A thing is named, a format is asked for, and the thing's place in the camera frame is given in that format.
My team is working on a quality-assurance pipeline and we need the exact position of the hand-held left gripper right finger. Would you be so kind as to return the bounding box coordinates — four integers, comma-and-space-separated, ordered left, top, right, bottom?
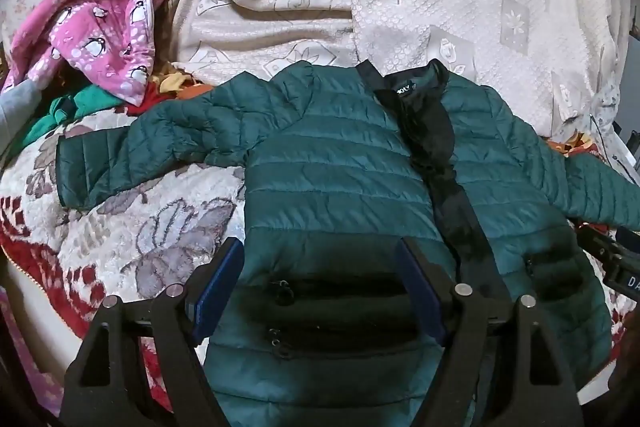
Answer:
394, 237, 586, 427

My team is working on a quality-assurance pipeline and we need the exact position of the grey cloth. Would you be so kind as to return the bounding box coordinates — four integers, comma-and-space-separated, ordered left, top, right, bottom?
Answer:
0, 80, 43, 153

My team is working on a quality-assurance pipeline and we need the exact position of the pink penguin print garment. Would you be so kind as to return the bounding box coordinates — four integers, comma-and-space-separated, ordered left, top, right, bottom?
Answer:
2, 0, 198, 105

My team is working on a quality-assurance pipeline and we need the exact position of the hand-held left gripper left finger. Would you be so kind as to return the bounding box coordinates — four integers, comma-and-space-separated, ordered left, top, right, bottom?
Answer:
60, 236, 245, 427

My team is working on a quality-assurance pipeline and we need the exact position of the green cloth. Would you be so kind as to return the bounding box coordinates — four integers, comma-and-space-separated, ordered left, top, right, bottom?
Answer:
20, 84, 131, 145

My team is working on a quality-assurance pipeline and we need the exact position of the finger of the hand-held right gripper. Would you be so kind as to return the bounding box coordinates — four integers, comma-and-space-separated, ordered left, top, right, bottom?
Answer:
575, 231, 621, 265

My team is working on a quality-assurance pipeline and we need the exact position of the green puffer jacket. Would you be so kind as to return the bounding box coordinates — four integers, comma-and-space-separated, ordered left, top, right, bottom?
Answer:
55, 58, 640, 427

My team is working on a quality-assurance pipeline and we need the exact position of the floral red white blanket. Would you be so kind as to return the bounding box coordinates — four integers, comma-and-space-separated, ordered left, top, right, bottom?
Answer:
0, 104, 248, 413

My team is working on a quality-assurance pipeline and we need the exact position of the orange yellow red garment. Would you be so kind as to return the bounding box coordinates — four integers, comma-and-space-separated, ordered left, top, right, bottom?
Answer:
125, 66, 226, 114

